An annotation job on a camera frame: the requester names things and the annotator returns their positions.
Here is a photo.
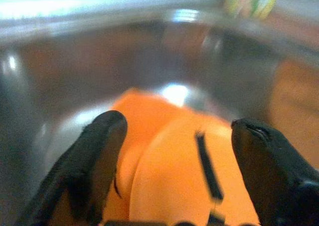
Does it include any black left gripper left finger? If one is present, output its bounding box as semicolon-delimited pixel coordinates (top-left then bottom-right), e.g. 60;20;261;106
14;110;129;226

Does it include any stainless steel double sink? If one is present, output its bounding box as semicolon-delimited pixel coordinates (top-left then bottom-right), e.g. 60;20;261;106
0;8;319;226

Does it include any black utensil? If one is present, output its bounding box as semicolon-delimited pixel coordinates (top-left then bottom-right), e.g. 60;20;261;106
193;130;226;226

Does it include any orange plate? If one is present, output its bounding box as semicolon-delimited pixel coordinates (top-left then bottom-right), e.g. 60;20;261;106
48;87;262;226

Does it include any clear soap pump bottle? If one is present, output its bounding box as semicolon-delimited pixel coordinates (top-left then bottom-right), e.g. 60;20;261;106
223;0;284;19

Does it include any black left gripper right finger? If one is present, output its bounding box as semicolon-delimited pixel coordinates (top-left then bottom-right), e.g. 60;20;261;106
230;118;319;226

